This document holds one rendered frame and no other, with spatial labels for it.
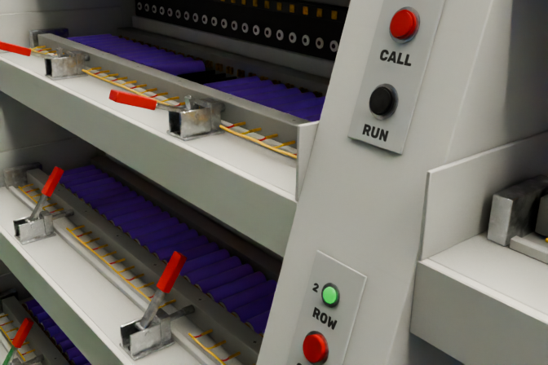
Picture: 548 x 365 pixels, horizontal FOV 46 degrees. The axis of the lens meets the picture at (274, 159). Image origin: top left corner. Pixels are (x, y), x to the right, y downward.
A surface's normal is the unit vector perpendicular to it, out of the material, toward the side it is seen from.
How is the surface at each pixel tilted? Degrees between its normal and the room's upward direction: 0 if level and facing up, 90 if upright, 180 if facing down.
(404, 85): 90
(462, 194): 90
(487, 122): 90
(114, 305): 17
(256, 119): 107
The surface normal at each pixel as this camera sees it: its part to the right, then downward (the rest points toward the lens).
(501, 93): 0.64, 0.27
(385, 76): -0.73, -0.07
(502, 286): 0.02, -0.94
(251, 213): -0.77, 0.20
